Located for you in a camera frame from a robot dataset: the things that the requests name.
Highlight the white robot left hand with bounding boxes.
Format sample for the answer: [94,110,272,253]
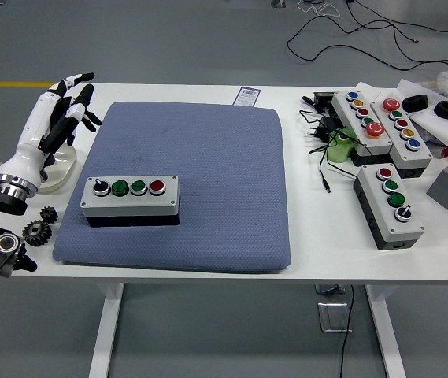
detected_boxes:
[0,72,103,194]

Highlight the four-button box with grey lid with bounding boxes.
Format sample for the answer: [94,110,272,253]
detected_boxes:
[80,175,181,228]

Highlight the five-button box, blue button at end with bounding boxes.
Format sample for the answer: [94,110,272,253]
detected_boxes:
[331,91,394,166]

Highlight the four-button box with black selector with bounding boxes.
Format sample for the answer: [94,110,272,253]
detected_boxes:
[352,163,425,251]

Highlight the five-button box, red mushroom at end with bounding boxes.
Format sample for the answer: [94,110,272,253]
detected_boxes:
[368,97,433,179]

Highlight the cream shallow dish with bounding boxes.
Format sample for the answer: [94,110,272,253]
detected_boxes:
[36,143,79,195]

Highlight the small black gear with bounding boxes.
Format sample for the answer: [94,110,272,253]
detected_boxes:
[39,205,59,224]

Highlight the large black gear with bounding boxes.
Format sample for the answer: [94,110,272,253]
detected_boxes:
[21,219,54,248]

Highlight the blue-grey textured mat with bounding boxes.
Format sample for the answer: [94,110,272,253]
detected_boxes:
[52,101,292,275]

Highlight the white table leg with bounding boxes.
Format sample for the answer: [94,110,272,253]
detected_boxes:
[365,283,408,378]
[88,282,125,378]

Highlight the purple label card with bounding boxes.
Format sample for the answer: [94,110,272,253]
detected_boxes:
[234,86,261,106]

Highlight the small black device box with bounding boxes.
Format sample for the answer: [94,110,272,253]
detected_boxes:
[312,91,337,113]

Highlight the green plastic cylinder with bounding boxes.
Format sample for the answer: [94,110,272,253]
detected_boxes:
[327,129,358,163]

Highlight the metal floor socket plate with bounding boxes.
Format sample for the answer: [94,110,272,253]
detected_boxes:
[317,301,354,334]

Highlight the white foam sheet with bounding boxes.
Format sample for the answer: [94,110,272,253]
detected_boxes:
[396,78,448,145]

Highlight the black plug adapter with cord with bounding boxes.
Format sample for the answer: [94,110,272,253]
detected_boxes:
[298,109,361,194]

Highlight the white floor cable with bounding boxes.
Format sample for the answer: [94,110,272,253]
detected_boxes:
[297,0,341,17]

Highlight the black cable under table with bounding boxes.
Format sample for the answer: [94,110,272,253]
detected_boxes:
[337,285,355,378]

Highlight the long black floor cable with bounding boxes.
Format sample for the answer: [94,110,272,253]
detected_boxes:
[285,0,448,82]

